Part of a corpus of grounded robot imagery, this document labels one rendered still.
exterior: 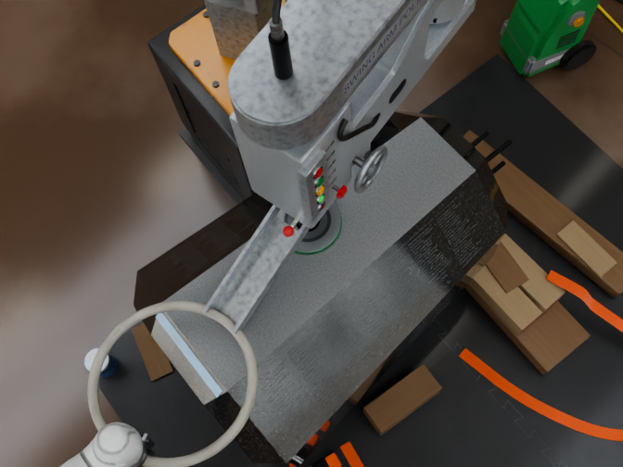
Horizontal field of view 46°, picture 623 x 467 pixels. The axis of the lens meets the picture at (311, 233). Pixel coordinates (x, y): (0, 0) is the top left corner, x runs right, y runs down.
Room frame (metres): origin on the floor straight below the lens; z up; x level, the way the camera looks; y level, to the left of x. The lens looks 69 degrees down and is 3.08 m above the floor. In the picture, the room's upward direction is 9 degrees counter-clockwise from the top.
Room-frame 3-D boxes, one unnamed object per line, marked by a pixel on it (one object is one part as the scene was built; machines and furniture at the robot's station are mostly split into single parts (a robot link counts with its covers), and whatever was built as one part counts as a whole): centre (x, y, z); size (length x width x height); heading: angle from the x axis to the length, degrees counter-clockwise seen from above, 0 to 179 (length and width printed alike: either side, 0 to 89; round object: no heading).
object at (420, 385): (0.40, -0.26, 0.07); 0.30 x 0.12 x 0.12; 117
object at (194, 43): (1.69, 0.11, 0.76); 0.49 x 0.49 x 0.05; 30
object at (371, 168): (0.90, -0.16, 1.25); 0.15 x 0.10 x 0.15; 136
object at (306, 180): (0.77, -0.03, 1.42); 0.08 x 0.03 x 0.28; 136
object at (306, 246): (0.90, 0.01, 0.89); 0.21 x 0.21 x 0.01
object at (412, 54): (1.17, -0.28, 1.35); 0.74 x 0.23 x 0.49; 136
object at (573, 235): (0.90, -1.14, 0.09); 0.25 x 0.10 x 0.01; 31
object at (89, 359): (0.74, 0.95, 0.08); 0.10 x 0.10 x 0.13
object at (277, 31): (0.90, 0.01, 1.83); 0.04 x 0.04 x 0.17
